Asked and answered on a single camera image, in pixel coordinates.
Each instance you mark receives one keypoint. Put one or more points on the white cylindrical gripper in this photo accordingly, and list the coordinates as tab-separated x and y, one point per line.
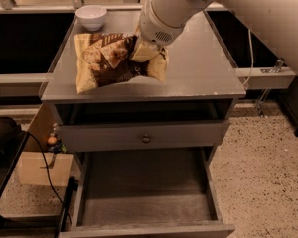
154	28

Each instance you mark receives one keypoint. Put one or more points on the brown chip bag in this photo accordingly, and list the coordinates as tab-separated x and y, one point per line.
103	59

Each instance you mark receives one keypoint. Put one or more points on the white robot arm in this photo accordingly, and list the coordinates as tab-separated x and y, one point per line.
275	22

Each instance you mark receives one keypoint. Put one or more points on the round dark drawer knob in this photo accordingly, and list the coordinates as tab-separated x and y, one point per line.
146	139

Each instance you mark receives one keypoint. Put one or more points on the closed grey top drawer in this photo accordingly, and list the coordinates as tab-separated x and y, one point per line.
128	136

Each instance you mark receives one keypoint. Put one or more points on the grey wooden drawer cabinet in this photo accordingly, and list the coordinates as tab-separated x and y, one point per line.
199	108

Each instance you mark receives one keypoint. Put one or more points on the open grey middle drawer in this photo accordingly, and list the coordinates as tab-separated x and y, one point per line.
165	193

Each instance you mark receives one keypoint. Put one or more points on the white ceramic bowl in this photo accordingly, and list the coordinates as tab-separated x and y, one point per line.
91	17

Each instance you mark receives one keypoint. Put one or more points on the small colourful figurine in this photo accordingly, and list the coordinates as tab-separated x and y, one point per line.
55	144

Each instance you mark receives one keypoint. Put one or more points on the cardboard box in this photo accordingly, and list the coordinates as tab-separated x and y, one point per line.
33	168

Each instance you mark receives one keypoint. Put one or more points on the metal railing frame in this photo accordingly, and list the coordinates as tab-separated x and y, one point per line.
268	78

